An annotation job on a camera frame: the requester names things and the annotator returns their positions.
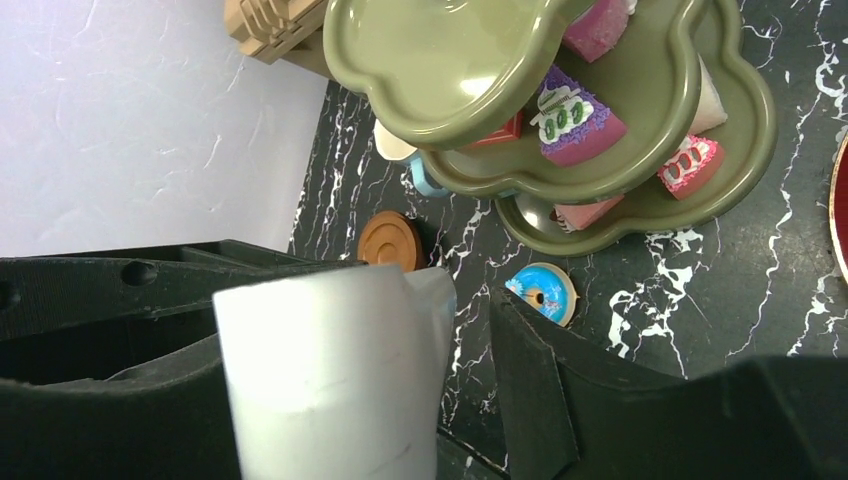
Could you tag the tan plastic toolbox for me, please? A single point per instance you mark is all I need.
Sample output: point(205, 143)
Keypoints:
point(272, 30)

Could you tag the pink rectangular cake bar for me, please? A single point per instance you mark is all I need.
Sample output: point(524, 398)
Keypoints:
point(597, 31)

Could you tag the pink swirl roll cake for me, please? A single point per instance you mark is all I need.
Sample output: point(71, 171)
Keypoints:
point(572, 218)

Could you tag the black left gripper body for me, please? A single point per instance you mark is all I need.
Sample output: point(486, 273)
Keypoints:
point(90, 315)

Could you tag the green three-tier serving stand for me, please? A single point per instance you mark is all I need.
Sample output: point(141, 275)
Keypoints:
point(441, 75)

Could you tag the blue mug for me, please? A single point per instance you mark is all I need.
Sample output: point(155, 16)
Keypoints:
point(395, 150)

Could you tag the white plastic tongs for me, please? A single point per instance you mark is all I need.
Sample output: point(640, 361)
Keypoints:
point(339, 374)

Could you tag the purple frosted cake slice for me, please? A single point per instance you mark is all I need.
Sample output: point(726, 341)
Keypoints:
point(572, 125)

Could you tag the blue frosted donut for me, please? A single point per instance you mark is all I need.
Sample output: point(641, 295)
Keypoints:
point(548, 289)

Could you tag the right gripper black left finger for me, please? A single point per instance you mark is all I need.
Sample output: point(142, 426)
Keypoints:
point(168, 418)

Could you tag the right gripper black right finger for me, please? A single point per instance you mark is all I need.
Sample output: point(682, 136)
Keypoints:
point(572, 410)

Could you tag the pink sprinkled cake slice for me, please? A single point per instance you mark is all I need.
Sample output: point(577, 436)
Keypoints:
point(693, 164)

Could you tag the white sugared cake piece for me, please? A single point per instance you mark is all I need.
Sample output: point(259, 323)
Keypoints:
point(710, 112)

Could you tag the stacked brown wooden coasters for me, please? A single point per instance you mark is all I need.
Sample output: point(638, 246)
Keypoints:
point(390, 237)

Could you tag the red round lacquer tray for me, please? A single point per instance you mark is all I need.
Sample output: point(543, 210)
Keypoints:
point(837, 207)

